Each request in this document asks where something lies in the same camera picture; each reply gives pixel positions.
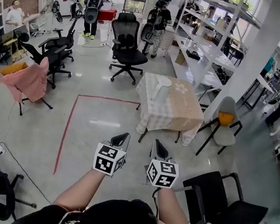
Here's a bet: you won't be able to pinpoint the black office chair with headrest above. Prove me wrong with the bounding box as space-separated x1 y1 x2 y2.
10 30 78 92

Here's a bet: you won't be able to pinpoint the white metal shelving rack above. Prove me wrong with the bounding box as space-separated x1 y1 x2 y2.
167 0 267 99

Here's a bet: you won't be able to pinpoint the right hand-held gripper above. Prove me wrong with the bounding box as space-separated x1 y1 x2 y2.
142 137 183 190

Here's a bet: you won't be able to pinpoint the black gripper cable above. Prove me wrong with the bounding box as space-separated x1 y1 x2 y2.
149 186 164 216

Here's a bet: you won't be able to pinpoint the person's black shirt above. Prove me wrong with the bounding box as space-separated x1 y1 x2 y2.
10 183 220 224

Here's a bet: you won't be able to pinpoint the yellow cushion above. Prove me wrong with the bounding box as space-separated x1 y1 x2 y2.
0 58 30 80

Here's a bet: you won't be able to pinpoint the black visitor chair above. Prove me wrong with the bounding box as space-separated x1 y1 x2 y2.
177 166 273 224

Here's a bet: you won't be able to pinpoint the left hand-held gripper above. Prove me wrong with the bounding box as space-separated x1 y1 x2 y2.
91 128 132 179

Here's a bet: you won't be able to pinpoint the black bags under rack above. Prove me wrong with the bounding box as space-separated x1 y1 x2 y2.
214 64 233 86

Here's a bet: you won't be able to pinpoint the yellow wooden chair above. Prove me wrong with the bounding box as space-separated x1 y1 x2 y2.
0 29 30 64

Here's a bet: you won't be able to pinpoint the grey shell chair black frame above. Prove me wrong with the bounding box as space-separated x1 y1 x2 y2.
195 93 247 162

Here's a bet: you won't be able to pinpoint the orange item on chair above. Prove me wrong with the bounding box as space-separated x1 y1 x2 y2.
216 111 236 128

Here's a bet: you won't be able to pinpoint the grey backpack strap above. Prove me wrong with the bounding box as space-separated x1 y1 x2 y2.
46 207 84 224

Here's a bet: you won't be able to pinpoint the black mesh office chair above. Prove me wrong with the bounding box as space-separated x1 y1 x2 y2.
103 8 155 87

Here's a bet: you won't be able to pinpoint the black-legged chair under cloth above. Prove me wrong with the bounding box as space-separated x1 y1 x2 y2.
14 94 55 120

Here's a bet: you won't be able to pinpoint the red floor tape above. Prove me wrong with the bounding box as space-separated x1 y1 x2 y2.
52 91 142 185

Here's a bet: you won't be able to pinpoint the white electric kettle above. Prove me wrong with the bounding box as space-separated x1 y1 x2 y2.
150 75 173 104

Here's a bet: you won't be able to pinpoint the red covered table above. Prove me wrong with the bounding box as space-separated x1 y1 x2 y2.
97 7 118 24

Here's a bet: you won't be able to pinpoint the table with checkered cloth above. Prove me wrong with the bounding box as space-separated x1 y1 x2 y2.
129 70 209 148

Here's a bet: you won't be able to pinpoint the pink cloth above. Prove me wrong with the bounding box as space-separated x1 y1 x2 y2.
0 51 51 108

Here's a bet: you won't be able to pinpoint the cardboard box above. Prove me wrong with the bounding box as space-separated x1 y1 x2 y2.
174 49 187 66

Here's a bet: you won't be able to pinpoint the person's left forearm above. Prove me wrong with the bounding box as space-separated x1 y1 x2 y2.
52 164 108 216

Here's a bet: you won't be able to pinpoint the small black-legged table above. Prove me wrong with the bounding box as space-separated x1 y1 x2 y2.
137 125 182 149

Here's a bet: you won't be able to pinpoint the black tray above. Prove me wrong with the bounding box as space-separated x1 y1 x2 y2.
184 48 202 61

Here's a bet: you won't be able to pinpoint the black floor cable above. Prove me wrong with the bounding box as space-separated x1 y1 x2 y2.
0 142 59 205

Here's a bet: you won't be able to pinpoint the person's right forearm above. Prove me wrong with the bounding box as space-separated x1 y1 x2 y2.
152 186 197 224

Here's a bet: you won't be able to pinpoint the white long table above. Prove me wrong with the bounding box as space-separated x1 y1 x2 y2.
240 72 278 114

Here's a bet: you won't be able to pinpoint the black high-back office chair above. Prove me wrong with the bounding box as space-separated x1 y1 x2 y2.
36 6 82 63

